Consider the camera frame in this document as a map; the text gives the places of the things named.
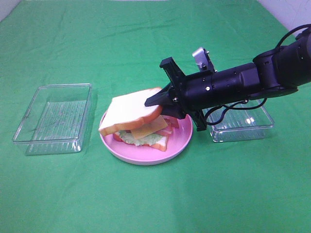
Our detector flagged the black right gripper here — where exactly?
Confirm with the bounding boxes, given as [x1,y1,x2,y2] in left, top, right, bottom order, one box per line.
[144,57,214,131]

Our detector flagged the pink round plate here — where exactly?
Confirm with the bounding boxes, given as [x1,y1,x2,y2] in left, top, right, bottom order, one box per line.
[100,115,193,166]

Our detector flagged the right clear plastic tray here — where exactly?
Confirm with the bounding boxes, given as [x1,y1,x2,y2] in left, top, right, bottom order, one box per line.
[207,99,274,142]

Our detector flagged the yellow toy cheese slice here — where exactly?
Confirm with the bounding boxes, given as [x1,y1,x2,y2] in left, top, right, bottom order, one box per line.
[131,116,168,140]

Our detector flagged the green toy lettuce leaf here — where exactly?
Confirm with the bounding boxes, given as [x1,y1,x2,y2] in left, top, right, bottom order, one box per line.
[115,131,163,146]

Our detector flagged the left clear plastic tray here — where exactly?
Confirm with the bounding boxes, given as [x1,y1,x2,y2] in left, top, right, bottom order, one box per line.
[12,83,92,155]

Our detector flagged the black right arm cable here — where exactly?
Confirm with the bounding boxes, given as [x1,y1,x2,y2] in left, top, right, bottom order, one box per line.
[203,23,311,126]

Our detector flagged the clear plastic tray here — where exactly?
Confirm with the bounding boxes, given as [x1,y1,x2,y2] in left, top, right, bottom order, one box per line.
[207,99,274,142]
[12,83,92,155]

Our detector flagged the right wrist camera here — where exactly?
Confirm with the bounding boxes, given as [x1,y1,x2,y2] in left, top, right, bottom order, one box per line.
[192,47,215,73]

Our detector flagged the green tablecloth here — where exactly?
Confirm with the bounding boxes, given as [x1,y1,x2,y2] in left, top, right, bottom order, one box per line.
[0,0,311,233]

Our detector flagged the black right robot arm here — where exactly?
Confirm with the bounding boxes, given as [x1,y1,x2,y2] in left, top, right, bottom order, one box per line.
[145,24,311,131]

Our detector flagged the toy bread slice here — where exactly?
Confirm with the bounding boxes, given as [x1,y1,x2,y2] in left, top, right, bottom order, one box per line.
[113,133,169,151]
[99,87,162,136]

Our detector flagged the toy bacon strip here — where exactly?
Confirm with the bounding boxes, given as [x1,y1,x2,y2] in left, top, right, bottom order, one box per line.
[155,127,173,136]
[162,116,179,129]

